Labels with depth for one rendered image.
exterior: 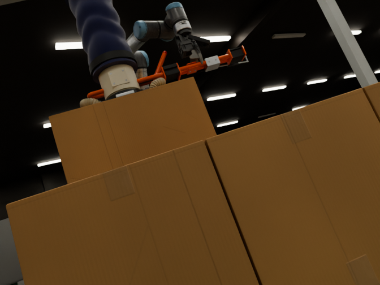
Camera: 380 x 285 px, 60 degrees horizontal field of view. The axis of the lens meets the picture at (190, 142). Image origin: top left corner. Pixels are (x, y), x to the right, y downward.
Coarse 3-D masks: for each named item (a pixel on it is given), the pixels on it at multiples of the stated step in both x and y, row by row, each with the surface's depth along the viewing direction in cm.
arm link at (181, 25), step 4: (184, 20) 165; (176, 24) 165; (180, 24) 164; (184, 24) 164; (188, 24) 165; (176, 28) 165; (180, 28) 164; (184, 28) 164; (188, 28) 166; (176, 32) 165
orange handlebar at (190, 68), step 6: (228, 54) 164; (222, 60) 167; (186, 66) 159; (192, 66) 160; (198, 66) 161; (204, 66) 165; (186, 72) 163; (192, 72) 165; (144, 78) 155; (150, 78) 155; (156, 78) 157; (144, 84) 159; (96, 90) 150; (102, 90) 150; (90, 96) 150; (96, 96) 154; (102, 96) 154
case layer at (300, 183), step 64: (256, 128) 70; (320, 128) 72; (64, 192) 62; (128, 192) 64; (192, 192) 65; (256, 192) 67; (320, 192) 68; (64, 256) 59; (128, 256) 60; (192, 256) 62; (256, 256) 63; (320, 256) 65
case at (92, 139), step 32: (128, 96) 132; (160, 96) 134; (192, 96) 136; (64, 128) 125; (96, 128) 127; (128, 128) 128; (160, 128) 130; (192, 128) 132; (64, 160) 122; (96, 160) 123; (128, 160) 125
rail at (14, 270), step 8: (0, 224) 100; (8, 224) 101; (0, 232) 100; (8, 232) 100; (0, 240) 99; (8, 240) 99; (0, 248) 98; (8, 248) 99; (0, 256) 98; (8, 256) 98; (16, 256) 98; (0, 264) 97; (8, 264) 98; (16, 264) 98; (0, 272) 97; (8, 272) 97; (16, 272) 97; (0, 280) 96; (8, 280) 97; (16, 280) 97
